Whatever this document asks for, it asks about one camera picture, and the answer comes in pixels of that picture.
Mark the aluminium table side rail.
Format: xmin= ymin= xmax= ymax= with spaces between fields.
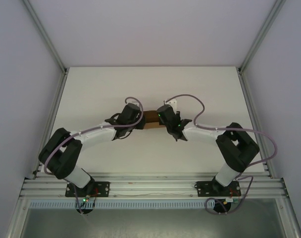
xmin=236 ymin=67 xmax=275 ymax=179
xmin=32 ymin=68 xmax=68 ymax=179

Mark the aluminium frame post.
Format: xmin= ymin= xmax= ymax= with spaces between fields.
xmin=23 ymin=0 xmax=67 ymax=73
xmin=238 ymin=0 xmax=288 ymax=72

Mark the aluminium front mounting rail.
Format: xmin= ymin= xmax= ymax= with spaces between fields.
xmin=18 ymin=173 xmax=289 ymax=199

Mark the brown cardboard paper box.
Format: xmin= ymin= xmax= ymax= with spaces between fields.
xmin=143 ymin=110 xmax=166 ymax=130

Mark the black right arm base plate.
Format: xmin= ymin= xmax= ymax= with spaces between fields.
xmin=195 ymin=180 xmax=241 ymax=198

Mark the grey slotted cable duct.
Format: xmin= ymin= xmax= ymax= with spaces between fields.
xmin=28 ymin=200 xmax=216 ymax=209

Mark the grey metal lower panel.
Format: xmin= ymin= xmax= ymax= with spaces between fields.
xmin=5 ymin=198 xmax=301 ymax=238

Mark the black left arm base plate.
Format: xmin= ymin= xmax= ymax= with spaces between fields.
xmin=64 ymin=181 xmax=110 ymax=198

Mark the black round cable grommet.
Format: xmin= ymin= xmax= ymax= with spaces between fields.
xmin=212 ymin=199 xmax=232 ymax=215
xmin=76 ymin=207 xmax=94 ymax=215

